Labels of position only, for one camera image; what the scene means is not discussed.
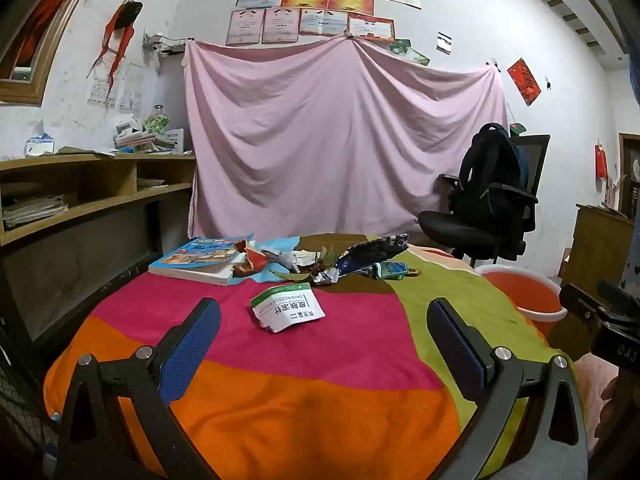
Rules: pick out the dark blue foil bag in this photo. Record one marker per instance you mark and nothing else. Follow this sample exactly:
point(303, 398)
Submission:
point(367, 255)

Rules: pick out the orange bucket with white rim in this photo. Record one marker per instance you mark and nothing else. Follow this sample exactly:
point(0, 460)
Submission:
point(530, 292)

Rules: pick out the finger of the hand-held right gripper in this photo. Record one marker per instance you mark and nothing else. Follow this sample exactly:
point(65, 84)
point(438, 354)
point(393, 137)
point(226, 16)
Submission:
point(580, 302)
point(620, 294)

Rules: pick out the wooden door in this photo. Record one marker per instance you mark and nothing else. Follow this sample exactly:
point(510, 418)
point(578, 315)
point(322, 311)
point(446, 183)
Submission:
point(627, 195)

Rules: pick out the blue comic book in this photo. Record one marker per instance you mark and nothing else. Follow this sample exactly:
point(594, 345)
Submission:
point(200, 260)

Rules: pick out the black white wall picture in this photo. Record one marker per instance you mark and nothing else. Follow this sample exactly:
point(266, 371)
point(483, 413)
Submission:
point(444, 42)

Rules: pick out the wooden cabinet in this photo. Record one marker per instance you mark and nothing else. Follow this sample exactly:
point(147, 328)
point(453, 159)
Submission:
point(595, 240)

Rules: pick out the green drink carton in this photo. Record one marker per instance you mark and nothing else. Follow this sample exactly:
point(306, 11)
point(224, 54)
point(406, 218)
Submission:
point(392, 270)

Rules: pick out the colourful patchwork blanket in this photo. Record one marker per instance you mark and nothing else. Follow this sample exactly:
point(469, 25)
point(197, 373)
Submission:
point(325, 385)

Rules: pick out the wall calendar sheets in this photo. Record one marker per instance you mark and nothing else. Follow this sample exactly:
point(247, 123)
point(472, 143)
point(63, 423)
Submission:
point(130, 85)

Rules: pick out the white blue box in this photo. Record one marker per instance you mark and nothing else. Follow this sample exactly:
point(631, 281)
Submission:
point(175, 139)

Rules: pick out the blue tissue box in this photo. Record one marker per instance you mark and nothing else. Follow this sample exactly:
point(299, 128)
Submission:
point(37, 147)

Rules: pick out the dark blue backpack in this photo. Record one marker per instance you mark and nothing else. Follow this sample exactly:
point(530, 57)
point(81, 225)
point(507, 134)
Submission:
point(487, 170)

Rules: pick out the black office chair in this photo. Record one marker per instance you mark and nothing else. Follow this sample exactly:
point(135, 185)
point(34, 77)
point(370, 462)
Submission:
point(460, 230)

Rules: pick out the green wall photos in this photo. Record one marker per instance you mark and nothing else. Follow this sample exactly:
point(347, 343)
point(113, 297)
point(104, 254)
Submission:
point(407, 50)

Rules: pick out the red tan snack bag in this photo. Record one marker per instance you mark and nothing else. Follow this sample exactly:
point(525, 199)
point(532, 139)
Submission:
point(255, 262)

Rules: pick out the red diamond paper decoration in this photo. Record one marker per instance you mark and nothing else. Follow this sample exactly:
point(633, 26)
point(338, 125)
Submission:
point(524, 80)

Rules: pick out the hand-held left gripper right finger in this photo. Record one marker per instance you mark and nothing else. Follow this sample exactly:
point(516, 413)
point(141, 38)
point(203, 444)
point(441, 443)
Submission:
point(452, 347)

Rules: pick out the stack of books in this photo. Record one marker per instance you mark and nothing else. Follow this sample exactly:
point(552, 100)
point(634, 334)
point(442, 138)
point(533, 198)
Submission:
point(145, 142)

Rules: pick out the pink hanging sheet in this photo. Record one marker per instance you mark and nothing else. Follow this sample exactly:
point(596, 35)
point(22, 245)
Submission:
point(325, 135)

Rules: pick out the red hanging envelope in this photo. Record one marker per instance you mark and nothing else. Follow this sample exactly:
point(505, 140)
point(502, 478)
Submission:
point(600, 162)

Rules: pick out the glass jar of candy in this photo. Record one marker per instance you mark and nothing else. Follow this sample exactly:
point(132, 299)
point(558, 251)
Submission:
point(157, 122)

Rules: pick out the white green medicine box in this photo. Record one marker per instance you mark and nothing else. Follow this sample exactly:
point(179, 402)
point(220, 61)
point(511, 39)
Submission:
point(290, 310)

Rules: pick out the red tassel wall ornament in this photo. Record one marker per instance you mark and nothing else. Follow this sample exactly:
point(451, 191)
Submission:
point(122, 17)

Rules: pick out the thin pile of papers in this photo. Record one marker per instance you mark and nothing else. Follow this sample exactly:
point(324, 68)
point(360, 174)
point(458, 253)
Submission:
point(150, 184)

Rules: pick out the wooden picture frame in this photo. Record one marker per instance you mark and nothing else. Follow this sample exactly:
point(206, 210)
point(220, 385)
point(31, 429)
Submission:
point(30, 90)

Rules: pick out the group of wall certificates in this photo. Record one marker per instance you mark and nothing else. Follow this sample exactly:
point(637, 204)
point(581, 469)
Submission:
point(300, 20)

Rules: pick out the wooden shelf desk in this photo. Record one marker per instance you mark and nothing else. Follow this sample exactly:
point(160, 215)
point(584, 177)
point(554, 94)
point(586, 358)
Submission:
point(130, 175)

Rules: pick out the white paper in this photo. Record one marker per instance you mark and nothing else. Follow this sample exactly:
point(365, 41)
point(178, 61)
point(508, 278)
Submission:
point(300, 259)

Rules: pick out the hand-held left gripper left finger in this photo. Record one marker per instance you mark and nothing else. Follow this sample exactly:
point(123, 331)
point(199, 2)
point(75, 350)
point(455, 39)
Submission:
point(192, 347)

